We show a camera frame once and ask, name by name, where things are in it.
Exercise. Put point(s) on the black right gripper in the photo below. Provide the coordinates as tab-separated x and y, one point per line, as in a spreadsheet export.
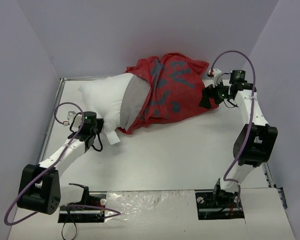
209	94

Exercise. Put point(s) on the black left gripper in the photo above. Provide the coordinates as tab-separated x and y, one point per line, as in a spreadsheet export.
99	124

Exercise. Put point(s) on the white pillow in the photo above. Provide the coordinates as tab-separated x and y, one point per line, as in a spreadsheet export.
118	100

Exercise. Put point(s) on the red printed pillowcase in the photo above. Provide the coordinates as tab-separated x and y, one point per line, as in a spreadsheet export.
162	90

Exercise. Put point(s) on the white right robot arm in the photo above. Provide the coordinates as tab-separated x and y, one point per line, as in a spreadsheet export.
254	144

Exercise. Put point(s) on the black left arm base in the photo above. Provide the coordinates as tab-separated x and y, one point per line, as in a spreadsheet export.
87	214

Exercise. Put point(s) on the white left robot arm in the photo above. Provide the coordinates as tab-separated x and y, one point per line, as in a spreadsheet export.
39	187

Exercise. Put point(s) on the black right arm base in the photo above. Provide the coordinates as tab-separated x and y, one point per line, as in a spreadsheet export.
209	209

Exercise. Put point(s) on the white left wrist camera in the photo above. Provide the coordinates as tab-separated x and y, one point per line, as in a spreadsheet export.
71	117

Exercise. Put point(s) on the metal table edge rail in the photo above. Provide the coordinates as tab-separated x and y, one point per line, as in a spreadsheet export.
52	119

